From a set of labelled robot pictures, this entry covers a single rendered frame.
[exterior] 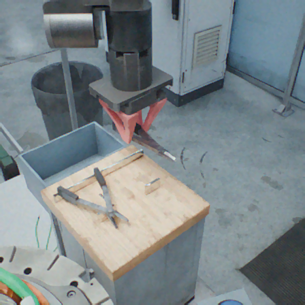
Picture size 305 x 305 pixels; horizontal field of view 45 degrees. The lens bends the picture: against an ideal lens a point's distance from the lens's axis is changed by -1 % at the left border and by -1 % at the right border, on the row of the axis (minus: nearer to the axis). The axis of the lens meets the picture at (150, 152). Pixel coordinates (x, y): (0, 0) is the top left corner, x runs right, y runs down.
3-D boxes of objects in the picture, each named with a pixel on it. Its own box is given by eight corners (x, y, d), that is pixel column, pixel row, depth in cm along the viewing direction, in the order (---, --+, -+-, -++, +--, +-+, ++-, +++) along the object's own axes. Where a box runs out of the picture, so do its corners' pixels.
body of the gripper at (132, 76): (88, 96, 52) (82, 45, 47) (145, 71, 57) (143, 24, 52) (116, 116, 48) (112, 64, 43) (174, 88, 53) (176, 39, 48)
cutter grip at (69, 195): (57, 195, 58) (56, 187, 57) (61, 192, 58) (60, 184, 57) (76, 205, 56) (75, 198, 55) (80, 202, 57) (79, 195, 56)
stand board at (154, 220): (42, 200, 62) (39, 190, 61) (132, 153, 72) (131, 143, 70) (113, 282, 50) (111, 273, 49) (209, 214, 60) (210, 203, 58)
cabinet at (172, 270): (67, 285, 79) (43, 201, 62) (135, 239, 88) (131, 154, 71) (122, 360, 67) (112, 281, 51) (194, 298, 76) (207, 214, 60)
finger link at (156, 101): (103, 136, 58) (97, 83, 52) (139, 118, 61) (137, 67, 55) (131, 158, 54) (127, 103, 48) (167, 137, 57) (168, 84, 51)
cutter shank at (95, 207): (75, 203, 56) (75, 201, 55) (79, 200, 56) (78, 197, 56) (111, 216, 54) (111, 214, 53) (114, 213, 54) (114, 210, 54)
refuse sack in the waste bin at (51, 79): (30, 126, 221) (18, 73, 199) (87, 105, 240) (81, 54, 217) (60, 159, 198) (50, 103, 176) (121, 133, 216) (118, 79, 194)
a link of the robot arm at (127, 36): (152, 3, 41) (151, -12, 46) (90, 5, 41) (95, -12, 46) (152, 60, 46) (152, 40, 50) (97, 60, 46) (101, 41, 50)
